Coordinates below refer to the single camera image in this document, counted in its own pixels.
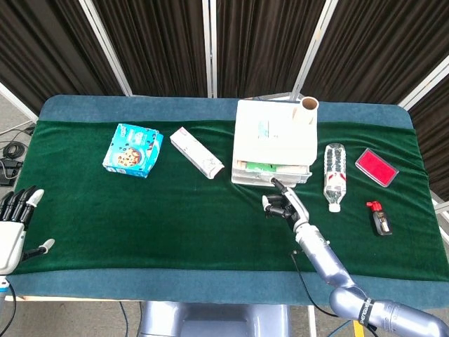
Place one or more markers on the red ink pad case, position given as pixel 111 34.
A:
pixel 377 168

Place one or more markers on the white toothpaste box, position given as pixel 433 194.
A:
pixel 196 152

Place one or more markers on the green packet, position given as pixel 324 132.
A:
pixel 259 166

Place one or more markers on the dark folding screen white frame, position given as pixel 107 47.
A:
pixel 158 42

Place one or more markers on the clear drawer with green packet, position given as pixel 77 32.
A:
pixel 252 172

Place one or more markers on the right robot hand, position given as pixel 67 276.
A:
pixel 293 205

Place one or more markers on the silver robot torso base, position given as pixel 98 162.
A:
pixel 210 319

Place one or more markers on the small black bottle red cap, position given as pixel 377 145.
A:
pixel 380 219

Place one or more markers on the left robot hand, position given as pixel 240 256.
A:
pixel 10 238

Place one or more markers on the white plastic drawer unit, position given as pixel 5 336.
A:
pixel 273 137

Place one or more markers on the blue cookie box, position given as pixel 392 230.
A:
pixel 133 152

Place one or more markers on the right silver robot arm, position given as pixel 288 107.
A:
pixel 326 259

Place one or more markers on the clear plastic water bottle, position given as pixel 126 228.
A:
pixel 335 172

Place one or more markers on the blue table cover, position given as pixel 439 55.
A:
pixel 140 288

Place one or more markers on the cardboard tube roll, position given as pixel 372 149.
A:
pixel 307 109

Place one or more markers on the green velvet cloth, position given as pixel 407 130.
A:
pixel 140 217

